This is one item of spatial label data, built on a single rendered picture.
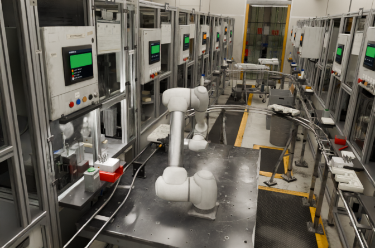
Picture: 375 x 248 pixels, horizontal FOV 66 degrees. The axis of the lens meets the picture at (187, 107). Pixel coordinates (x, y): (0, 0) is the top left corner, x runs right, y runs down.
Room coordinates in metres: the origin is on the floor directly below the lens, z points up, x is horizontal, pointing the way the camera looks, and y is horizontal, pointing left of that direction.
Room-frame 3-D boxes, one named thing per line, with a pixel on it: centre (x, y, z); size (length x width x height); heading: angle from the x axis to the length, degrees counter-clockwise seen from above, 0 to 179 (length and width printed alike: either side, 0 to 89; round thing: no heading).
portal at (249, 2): (9.78, -2.45, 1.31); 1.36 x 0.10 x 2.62; 75
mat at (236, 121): (6.38, -1.12, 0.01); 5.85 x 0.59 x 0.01; 165
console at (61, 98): (1.61, 0.73, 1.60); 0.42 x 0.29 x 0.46; 165
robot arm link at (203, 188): (1.65, -0.12, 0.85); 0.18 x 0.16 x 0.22; 91
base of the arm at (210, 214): (1.67, -0.14, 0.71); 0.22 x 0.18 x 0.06; 165
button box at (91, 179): (1.50, 0.55, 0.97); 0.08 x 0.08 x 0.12; 75
